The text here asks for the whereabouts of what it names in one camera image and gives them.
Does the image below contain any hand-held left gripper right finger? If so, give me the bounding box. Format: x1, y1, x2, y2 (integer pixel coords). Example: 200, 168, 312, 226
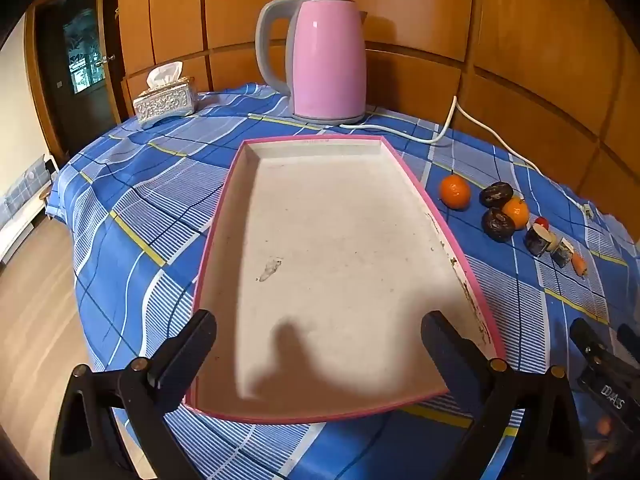
420, 310, 588, 480

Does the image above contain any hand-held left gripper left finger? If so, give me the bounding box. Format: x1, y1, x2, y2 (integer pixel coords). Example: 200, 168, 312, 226
49, 309, 218, 480

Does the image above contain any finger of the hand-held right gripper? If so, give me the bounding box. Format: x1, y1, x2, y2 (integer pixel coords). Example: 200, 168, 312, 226
569, 317, 609, 387
616, 324, 640, 362

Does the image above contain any small dark sugarcane piece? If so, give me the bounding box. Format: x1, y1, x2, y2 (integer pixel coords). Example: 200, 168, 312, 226
550, 236, 576, 268

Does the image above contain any large dark sugarcane piece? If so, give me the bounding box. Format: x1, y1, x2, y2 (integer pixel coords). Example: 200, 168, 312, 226
523, 223, 557, 258

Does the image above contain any dark wrinkled passion fruit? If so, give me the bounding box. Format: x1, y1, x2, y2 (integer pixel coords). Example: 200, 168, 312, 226
481, 207, 517, 243
479, 181, 514, 208

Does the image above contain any pink shallow tray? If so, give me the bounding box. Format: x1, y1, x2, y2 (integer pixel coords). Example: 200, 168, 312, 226
184, 134, 507, 423

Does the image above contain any orange mandarin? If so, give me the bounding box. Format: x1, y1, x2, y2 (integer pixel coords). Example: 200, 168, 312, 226
439, 174, 472, 211
501, 196, 531, 230

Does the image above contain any blue plaid tablecloth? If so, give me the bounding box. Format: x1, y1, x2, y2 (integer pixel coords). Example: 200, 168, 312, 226
45, 80, 640, 480

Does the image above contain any white low furniture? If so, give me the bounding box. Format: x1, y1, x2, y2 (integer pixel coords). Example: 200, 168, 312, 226
0, 152, 58, 266

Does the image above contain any silver ornate tissue box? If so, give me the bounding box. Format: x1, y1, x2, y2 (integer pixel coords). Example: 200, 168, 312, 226
132, 76, 196, 130

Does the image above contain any grey kettle base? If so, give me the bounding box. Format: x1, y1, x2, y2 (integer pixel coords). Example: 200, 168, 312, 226
290, 107, 367, 127

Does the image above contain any white tissue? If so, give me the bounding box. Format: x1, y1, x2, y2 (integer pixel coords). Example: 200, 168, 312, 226
146, 61, 184, 90

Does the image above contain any dark wooden door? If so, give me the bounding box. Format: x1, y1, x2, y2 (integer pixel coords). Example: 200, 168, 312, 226
25, 0, 126, 161

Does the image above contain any pink electric kettle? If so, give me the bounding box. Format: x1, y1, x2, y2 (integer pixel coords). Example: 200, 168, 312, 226
255, 0, 368, 121

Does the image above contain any wooden panelled wardrobe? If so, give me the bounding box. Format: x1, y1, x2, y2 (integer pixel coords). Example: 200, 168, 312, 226
97, 0, 640, 241

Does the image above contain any white power cord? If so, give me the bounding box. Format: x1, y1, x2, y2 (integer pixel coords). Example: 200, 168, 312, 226
340, 95, 596, 218

